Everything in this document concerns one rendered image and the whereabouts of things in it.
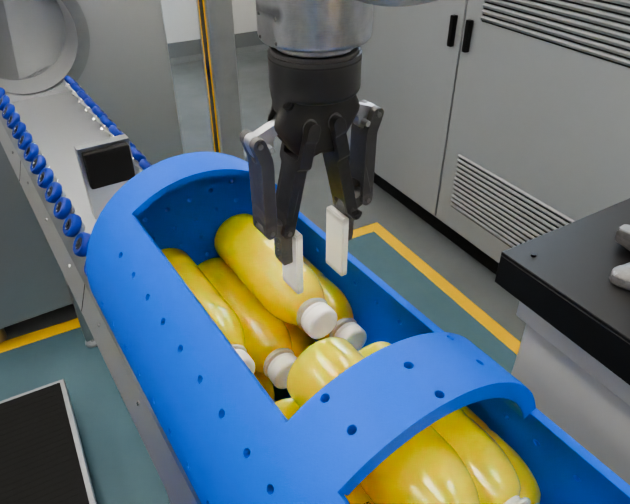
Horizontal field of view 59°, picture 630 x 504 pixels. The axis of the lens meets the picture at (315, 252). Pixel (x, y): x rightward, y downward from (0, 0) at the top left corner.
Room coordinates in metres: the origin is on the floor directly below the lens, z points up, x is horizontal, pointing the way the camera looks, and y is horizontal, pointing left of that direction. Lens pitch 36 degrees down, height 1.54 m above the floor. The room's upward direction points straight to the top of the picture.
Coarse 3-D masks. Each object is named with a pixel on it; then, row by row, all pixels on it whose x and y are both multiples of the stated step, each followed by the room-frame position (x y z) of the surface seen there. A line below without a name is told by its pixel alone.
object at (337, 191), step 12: (336, 120) 0.44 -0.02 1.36; (336, 132) 0.44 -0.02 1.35; (336, 144) 0.45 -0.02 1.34; (348, 144) 0.45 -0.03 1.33; (324, 156) 0.47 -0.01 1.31; (336, 156) 0.45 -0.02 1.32; (336, 168) 0.46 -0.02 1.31; (348, 168) 0.46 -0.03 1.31; (336, 180) 0.46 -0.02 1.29; (348, 180) 0.46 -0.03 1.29; (336, 192) 0.47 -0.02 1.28; (348, 192) 0.46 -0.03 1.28; (348, 204) 0.46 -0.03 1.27; (360, 216) 0.46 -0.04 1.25
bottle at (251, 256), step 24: (240, 216) 0.62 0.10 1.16; (216, 240) 0.60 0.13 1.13; (240, 240) 0.57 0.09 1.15; (264, 240) 0.56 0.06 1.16; (240, 264) 0.54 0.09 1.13; (264, 264) 0.52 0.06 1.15; (264, 288) 0.50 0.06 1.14; (288, 288) 0.48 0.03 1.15; (312, 288) 0.49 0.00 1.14; (288, 312) 0.47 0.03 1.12
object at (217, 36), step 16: (208, 0) 1.27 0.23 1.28; (224, 0) 1.29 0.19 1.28; (208, 16) 1.27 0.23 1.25; (224, 16) 1.29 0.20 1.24; (208, 32) 1.28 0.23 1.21; (224, 32) 1.29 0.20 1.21; (208, 48) 1.28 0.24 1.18; (224, 48) 1.29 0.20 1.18; (208, 64) 1.29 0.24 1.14; (224, 64) 1.29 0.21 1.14; (208, 80) 1.30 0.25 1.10; (224, 80) 1.28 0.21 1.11; (208, 96) 1.31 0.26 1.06; (224, 96) 1.28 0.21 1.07; (224, 112) 1.28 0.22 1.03; (240, 112) 1.30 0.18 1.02; (224, 128) 1.28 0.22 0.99; (240, 128) 1.30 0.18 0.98; (224, 144) 1.28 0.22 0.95; (240, 144) 1.30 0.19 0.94
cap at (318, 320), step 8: (320, 304) 0.46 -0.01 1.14; (304, 312) 0.46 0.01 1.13; (312, 312) 0.45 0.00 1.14; (320, 312) 0.45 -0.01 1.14; (328, 312) 0.46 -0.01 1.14; (304, 320) 0.45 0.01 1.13; (312, 320) 0.45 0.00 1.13; (320, 320) 0.45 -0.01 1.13; (328, 320) 0.46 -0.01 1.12; (336, 320) 0.46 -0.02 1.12; (304, 328) 0.45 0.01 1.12; (312, 328) 0.44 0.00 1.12; (320, 328) 0.45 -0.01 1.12; (328, 328) 0.46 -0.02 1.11; (312, 336) 0.44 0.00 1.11; (320, 336) 0.45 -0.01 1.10
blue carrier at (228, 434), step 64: (128, 192) 0.58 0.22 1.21; (192, 192) 0.64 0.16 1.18; (128, 256) 0.49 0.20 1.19; (192, 256) 0.63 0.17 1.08; (320, 256) 0.61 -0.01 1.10; (128, 320) 0.43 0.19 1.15; (192, 320) 0.37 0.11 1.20; (384, 320) 0.50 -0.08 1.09; (192, 384) 0.32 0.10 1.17; (256, 384) 0.29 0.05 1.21; (384, 384) 0.27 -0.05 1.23; (448, 384) 0.27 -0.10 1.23; (512, 384) 0.29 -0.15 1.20; (192, 448) 0.29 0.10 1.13; (256, 448) 0.25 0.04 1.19; (320, 448) 0.23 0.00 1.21; (384, 448) 0.22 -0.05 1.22; (576, 448) 0.28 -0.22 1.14
